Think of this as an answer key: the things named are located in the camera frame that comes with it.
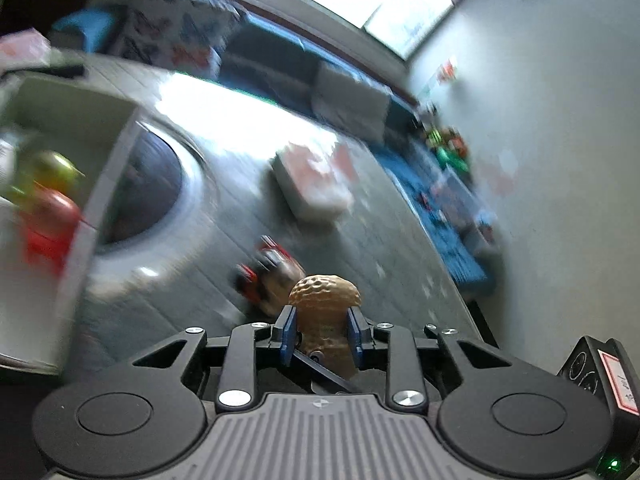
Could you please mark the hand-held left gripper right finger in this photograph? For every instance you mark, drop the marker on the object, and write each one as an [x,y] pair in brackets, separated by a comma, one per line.
[354,334]

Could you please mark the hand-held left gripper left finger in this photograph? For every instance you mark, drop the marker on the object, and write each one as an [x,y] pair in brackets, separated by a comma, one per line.
[288,331]

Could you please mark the brown peanut toy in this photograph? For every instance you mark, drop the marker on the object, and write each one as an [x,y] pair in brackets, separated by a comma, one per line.
[325,305]

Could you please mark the orange-headed red doll toy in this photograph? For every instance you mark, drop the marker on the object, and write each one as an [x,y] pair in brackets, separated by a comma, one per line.
[50,220]

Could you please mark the green alien toy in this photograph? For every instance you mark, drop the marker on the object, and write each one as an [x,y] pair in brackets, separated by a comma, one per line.
[50,170]

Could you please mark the cardboard box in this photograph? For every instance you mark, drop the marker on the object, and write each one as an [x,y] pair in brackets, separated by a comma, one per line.
[60,105]

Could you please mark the clear plastic storage container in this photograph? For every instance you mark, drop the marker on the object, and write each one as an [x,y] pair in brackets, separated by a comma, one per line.
[457,197]

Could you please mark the black-haired red doll toy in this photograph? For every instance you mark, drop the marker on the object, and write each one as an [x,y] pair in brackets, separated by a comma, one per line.
[265,270]

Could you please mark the white and pink tissue pack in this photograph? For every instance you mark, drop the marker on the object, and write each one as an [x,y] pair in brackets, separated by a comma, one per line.
[312,180]

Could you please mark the round table turntable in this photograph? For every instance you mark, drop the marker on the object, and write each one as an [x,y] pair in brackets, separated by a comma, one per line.
[150,185]

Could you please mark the grey pillow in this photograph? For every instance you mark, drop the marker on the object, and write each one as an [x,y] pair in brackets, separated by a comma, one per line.
[350,100]

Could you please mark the blue cushioned bench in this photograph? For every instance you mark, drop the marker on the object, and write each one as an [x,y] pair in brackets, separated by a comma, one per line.
[280,60]

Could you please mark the flower pinwheel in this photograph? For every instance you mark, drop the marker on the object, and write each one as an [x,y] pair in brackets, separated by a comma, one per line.
[442,75]

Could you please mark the butterfly print pillow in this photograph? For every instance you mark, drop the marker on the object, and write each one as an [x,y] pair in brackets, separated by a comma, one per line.
[180,25]

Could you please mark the white plastic bag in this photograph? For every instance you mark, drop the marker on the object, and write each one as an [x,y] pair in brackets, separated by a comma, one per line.
[22,47]

